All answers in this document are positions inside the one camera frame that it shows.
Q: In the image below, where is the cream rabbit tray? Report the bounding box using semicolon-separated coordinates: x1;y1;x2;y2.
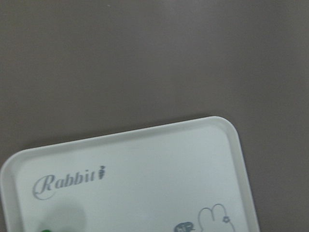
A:
0;116;260;232

